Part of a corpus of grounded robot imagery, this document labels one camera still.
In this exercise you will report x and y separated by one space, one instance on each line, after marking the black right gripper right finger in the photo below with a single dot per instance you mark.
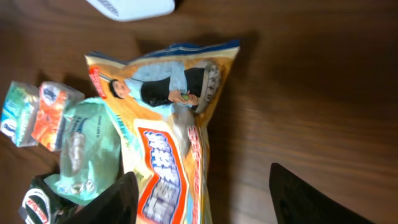
297 202

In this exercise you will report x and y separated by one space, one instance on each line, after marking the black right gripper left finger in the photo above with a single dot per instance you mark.
116 205

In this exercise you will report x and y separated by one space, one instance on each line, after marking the teal packet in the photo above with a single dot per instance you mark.
90 154

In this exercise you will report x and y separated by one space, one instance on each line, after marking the dark green round packet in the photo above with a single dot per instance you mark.
41 205

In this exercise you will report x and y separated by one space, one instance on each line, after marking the yellow snack bag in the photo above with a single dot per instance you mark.
160 104

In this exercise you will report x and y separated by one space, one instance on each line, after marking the orange tissue pack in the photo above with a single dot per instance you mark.
55 99

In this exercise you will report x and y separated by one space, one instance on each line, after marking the green tissue pack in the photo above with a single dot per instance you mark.
19 112

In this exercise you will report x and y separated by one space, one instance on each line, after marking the white barcode scanner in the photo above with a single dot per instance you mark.
133 10

